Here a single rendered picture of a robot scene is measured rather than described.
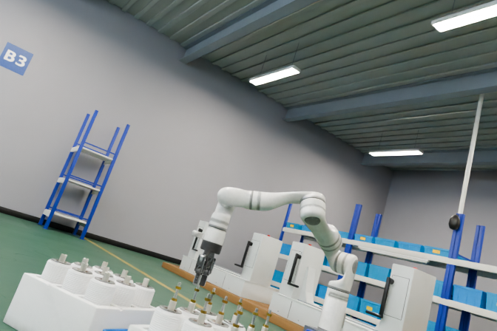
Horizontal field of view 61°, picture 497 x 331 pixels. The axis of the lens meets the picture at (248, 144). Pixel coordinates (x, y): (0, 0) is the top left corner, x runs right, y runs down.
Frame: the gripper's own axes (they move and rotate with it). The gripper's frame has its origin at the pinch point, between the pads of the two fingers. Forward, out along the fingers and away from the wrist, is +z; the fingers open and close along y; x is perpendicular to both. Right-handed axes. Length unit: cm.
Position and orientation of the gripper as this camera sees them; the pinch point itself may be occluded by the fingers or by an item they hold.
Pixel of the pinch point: (200, 281)
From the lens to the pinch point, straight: 157.0
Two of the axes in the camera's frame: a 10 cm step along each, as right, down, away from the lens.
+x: -9.3, -2.3, 2.8
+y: 2.0, 3.2, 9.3
